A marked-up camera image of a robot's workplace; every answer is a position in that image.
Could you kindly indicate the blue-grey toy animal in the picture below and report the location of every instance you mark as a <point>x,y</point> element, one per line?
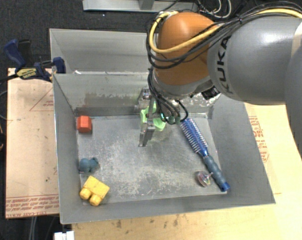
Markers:
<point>88,165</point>

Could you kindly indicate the blue hairbrush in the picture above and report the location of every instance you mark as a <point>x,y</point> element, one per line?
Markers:
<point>195,135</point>

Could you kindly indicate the red block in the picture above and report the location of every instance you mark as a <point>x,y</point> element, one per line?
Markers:
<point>84,124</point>

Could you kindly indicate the brown cardboard board, red print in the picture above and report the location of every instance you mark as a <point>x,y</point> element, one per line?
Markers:
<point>30,146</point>

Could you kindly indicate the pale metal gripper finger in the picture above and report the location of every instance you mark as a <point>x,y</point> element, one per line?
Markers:
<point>146,134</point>
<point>143,96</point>

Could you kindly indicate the light green toy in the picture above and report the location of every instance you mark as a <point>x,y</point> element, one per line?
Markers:
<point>159,125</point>

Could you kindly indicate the clear spinning top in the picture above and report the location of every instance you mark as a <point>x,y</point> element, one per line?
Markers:
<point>203,179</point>

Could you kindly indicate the yellow toy block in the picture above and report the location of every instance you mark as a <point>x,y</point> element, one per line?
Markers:
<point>95,189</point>

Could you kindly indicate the black cylinder on white bracket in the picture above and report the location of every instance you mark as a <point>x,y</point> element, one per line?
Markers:
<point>210,92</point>

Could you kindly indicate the grey metal bin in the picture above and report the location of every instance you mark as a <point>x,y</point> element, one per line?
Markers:
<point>145,164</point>

